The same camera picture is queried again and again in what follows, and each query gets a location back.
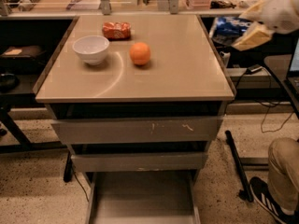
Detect white bowl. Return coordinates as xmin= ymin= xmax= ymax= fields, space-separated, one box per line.
xmin=73 ymin=35 xmax=110 ymax=65

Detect black floor cable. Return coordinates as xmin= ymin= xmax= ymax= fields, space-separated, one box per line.
xmin=260 ymin=105 xmax=295 ymax=134

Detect black table leg bar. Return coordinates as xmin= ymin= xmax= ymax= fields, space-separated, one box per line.
xmin=225 ymin=130 xmax=254 ymax=203

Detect blue pepsi can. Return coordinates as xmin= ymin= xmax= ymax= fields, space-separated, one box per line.
xmin=209 ymin=16 xmax=252 ymax=46

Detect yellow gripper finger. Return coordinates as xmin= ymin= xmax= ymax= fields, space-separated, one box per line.
xmin=239 ymin=0 xmax=263 ymax=21
xmin=232 ymin=22 xmax=274 ymax=51

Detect grey drawer cabinet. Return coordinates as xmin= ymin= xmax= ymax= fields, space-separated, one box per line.
xmin=33 ymin=14 xmax=237 ymax=224

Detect person leg khaki trousers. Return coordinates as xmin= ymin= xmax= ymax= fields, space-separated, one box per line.
xmin=268 ymin=137 xmax=299 ymax=211

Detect black power adapter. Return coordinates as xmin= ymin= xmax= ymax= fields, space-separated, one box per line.
xmin=246 ymin=64 xmax=263 ymax=75

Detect black sneaker white stripes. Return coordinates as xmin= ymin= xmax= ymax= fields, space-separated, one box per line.
xmin=249 ymin=176 xmax=298 ymax=224

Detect orange chip bag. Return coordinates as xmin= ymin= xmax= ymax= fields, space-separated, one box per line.
xmin=102 ymin=21 xmax=131 ymax=40

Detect top drawer front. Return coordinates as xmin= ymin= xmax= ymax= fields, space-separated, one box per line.
xmin=52 ymin=116 xmax=222 ymax=145

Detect open bottom drawer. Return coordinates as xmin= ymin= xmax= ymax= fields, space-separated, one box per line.
xmin=84 ymin=171 xmax=201 ymax=224

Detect middle drawer front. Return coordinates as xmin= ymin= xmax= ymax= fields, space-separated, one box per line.
xmin=71 ymin=152 xmax=207 ymax=172

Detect orange fruit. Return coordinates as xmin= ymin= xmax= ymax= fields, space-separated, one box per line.
xmin=129 ymin=42 xmax=150 ymax=65

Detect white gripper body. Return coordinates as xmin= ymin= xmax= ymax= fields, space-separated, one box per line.
xmin=258 ymin=0 xmax=299 ymax=34

